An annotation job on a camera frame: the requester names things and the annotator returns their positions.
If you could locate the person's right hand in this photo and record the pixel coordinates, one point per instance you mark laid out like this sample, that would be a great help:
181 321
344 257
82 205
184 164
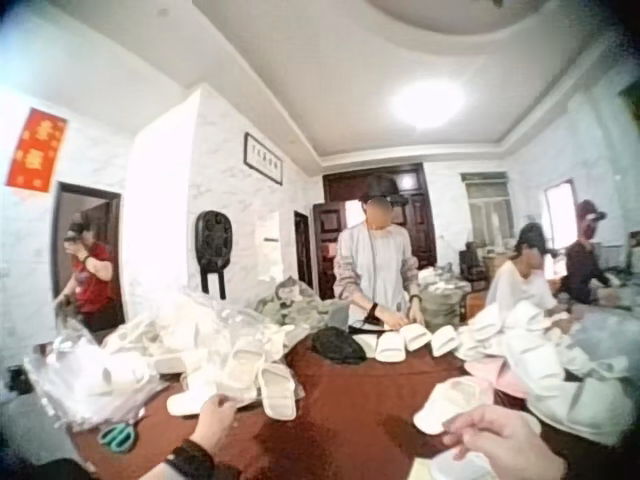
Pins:
520 445

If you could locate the person's left hand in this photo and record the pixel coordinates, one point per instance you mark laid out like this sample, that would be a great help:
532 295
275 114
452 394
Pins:
215 422

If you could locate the person's left fingers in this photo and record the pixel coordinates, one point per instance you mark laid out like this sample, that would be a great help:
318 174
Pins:
223 403

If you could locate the person's right fingers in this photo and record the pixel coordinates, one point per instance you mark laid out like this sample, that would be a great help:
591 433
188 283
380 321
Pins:
472 425

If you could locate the pile of white slippers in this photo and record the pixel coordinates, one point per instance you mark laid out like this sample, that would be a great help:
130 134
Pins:
235 365

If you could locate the pink slipper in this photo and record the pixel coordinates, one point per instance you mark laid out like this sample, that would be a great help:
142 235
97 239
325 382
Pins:
487 372

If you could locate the black wrist band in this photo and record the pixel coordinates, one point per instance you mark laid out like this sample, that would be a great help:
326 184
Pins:
192 459

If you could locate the large heap of white slippers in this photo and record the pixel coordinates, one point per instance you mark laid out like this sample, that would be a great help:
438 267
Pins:
555 360

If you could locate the camouflage cloth bundle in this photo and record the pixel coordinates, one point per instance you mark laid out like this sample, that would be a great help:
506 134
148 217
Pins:
292 307

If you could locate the red table cloth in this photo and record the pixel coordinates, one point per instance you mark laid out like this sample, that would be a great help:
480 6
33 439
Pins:
345 415

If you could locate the black mesh bag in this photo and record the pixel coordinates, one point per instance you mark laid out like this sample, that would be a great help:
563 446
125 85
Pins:
339 346

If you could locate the sack of white slippers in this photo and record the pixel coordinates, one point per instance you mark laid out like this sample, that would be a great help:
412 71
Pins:
445 297

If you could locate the heap of clear plastic bags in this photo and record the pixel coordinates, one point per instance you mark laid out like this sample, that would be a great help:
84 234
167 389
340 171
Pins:
75 370

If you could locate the white standing air conditioner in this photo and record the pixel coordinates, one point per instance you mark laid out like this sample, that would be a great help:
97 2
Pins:
267 250

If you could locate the narrow dark wooden door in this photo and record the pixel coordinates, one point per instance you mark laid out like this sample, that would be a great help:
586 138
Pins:
303 250

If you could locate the window with curtain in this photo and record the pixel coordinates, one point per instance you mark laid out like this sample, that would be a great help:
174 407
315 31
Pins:
487 212

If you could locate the dark wooden double door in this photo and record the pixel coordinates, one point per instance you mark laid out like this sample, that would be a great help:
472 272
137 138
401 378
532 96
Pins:
340 220

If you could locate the bright window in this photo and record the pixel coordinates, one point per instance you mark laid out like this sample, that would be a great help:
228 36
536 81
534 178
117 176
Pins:
560 212

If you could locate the framed calligraphy picture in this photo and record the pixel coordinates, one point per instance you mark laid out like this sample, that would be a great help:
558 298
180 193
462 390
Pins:
263 159

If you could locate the red paper poster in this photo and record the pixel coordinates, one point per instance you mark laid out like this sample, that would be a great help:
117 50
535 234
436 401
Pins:
36 150

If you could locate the round ceiling lamp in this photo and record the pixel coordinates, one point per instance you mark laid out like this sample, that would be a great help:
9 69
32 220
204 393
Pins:
425 102

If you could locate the black carved wall ornament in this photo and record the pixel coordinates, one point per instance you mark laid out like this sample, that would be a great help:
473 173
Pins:
214 245

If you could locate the dark door frame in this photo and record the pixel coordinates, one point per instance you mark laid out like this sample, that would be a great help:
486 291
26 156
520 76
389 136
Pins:
62 240

